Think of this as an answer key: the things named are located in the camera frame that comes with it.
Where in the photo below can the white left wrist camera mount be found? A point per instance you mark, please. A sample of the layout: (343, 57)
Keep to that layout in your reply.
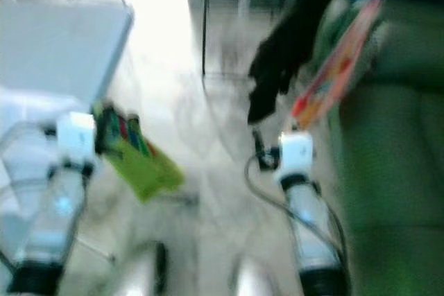
(75, 136)

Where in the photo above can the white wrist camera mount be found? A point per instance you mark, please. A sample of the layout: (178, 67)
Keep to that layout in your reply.
(75, 136)
(295, 154)

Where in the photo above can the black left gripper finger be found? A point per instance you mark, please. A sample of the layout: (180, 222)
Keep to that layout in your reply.
(136, 136)
(108, 129)

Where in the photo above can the orange red patterned garment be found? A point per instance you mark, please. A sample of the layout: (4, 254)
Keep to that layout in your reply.
(336, 74)

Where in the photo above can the silver robot leg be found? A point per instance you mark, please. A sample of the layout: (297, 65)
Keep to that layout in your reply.
(257, 282)
(139, 275)

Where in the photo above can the silver robot right leg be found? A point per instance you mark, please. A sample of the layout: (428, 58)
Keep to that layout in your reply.
(257, 282)

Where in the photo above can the dark green leather sofa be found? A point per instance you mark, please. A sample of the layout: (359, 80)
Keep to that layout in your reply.
(395, 171)

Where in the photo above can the black garment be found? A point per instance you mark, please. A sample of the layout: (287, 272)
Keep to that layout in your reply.
(284, 53)

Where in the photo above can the silver robot left leg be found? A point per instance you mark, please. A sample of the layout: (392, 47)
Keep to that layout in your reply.
(139, 275)

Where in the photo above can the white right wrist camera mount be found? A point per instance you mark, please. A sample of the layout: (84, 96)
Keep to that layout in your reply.
(295, 154)

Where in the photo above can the light blue folding table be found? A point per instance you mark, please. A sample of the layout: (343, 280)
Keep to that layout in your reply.
(62, 46)

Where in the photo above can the lime green safety vest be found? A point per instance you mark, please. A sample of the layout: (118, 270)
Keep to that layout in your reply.
(152, 175)

